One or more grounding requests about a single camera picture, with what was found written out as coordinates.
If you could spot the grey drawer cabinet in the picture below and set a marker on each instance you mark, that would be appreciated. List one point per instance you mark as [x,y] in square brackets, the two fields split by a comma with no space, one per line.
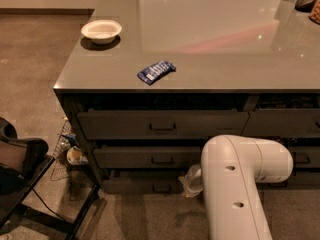
[230,55]

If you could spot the black chair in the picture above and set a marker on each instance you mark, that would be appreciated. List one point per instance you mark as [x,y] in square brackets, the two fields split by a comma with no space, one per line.
[23,162]

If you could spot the yellow item in basket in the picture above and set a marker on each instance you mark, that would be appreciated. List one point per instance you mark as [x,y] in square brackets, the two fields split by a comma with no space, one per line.
[75,156]

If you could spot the brown snack container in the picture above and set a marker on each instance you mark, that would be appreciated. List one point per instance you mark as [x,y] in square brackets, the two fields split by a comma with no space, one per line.
[314,15]

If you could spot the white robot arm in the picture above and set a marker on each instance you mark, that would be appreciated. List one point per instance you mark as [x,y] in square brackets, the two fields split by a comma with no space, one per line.
[231,167]

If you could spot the blue item in basket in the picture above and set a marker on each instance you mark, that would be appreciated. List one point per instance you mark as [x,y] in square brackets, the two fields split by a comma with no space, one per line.
[71,138]

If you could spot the blue snack packet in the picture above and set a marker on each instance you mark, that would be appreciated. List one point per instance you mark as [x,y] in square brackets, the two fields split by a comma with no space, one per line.
[155,72]

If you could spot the wire basket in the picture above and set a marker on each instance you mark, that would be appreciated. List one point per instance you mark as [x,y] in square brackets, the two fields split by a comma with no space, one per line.
[75,176]

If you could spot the white paper bowl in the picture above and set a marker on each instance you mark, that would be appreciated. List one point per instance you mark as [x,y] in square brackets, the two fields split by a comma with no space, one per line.
[101,32]

